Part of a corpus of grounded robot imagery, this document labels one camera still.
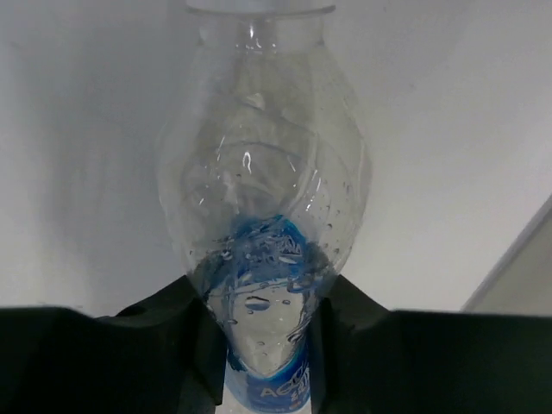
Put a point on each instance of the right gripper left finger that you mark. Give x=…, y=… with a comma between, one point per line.
x=164, y=354

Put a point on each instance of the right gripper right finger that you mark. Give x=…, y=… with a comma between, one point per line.
x=365, y=358

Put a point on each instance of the clear bottle blue label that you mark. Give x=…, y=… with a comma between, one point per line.
x=263, y=175

